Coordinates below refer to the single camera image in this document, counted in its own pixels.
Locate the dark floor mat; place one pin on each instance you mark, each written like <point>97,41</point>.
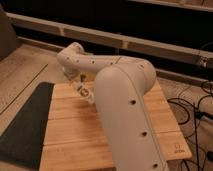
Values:
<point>22,141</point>

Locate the grey couch corner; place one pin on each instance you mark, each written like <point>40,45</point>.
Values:
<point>8,38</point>

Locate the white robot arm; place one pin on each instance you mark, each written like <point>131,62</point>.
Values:
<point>119,87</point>

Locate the white shelf rail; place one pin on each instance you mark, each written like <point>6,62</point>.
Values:
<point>138,45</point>

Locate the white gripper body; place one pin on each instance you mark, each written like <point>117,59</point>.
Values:
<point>74,75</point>

